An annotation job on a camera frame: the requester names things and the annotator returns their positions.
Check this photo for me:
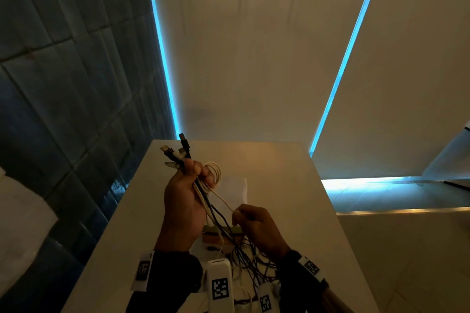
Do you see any person's right hand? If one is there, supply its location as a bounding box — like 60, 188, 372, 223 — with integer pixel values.
232, 203, 291, 262

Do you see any person's left hand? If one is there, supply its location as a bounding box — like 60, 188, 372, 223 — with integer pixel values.
154, 158, 217, 253

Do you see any tangle of cables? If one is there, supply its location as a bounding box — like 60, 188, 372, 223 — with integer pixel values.
204, 228, 282, 313

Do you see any white plastic pouch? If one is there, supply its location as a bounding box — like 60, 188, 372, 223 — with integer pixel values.
201, 176, 249, 246

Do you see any white table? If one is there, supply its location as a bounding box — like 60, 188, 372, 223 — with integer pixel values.
62, 139, 379, 313

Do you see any window sill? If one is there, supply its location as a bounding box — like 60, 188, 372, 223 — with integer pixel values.
321, 176, 470, 214

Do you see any white pillow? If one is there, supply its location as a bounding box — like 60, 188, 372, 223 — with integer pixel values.
0, 168, 59, 297

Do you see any black tripod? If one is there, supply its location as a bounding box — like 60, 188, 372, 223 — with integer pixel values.
442, 179, 470, 192

